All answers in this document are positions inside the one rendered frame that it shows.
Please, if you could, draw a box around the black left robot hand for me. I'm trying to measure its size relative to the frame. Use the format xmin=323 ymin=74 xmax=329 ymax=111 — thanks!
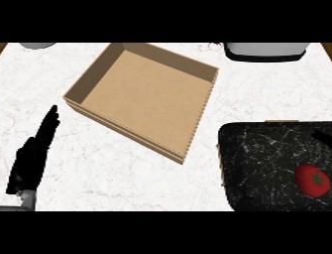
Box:
xmin=5 ymin=104 xmax=63 ymax=195

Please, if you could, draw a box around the red tomato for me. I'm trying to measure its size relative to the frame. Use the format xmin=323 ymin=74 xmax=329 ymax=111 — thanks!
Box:
xmin=293 ymin=164 xmax=332 ymax=198

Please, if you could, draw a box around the black marbled tray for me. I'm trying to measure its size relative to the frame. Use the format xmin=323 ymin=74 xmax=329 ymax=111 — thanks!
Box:
xmin=216 ymin=119 xmax=332 ymax=212

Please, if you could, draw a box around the open cardboard box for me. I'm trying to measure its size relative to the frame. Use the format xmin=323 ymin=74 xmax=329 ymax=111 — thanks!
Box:
xmin=63 ymin=42 xmax=222 ymax=166

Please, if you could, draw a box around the grey appliance with black base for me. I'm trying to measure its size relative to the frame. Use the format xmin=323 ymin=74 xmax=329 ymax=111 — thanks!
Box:
xmin=224 ymin=42 xmax=309 ymax=64

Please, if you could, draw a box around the grey round object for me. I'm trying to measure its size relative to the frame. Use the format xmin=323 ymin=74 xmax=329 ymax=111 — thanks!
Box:
xmin=19 ymin=42 xmax=58 ymax=51

